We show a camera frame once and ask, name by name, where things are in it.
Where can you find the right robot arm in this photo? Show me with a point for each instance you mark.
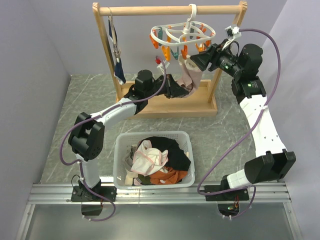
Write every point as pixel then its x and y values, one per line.
pixel 272 159

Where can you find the white clip hanger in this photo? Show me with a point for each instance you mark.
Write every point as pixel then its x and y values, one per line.
pixel 173 40

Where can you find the aluminium mounting rail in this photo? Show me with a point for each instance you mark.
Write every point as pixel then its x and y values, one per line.
pixel 61 194

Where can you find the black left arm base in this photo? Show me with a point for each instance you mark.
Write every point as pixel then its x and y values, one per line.
pixel 92 205

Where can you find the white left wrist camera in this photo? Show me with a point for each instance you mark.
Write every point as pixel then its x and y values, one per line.
pixel 161 65

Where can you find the navy blue underwear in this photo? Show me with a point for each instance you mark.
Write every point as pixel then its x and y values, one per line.
pixel 119 72

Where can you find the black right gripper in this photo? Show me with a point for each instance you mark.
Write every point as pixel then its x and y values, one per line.
pixel 212 56

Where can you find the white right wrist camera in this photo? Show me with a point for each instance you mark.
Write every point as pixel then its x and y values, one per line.
pixel 233 33

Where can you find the white plastic laundry basket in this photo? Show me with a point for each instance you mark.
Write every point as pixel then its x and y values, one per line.
pixel 125 142

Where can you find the wooden clothes rack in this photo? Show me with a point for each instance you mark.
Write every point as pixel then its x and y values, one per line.
pixel 201 104

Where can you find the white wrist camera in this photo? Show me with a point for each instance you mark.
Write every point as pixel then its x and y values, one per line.
pixel 233 33
pixel 161 65

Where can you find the white underwear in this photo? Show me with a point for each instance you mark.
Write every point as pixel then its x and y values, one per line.
pixel 148 160

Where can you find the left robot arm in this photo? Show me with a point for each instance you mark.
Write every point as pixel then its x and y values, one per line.
pixel 87 138

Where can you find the orange brown garment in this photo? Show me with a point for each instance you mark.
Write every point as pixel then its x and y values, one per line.
pixel 169 177

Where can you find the wooden clip hanger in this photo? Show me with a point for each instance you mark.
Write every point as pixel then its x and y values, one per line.
pixel 113 35

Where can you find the pink beige underwear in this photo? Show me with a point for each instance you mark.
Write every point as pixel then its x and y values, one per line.
pixel 191 75

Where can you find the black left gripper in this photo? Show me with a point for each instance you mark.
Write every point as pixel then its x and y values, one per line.
pixel 173 90

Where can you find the grey garment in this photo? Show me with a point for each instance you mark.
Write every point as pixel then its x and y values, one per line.
pixel 128 160

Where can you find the black underwear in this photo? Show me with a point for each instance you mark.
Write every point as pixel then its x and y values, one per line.
pixel 177 159

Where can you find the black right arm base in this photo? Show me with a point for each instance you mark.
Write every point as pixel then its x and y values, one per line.
pixel 228 203

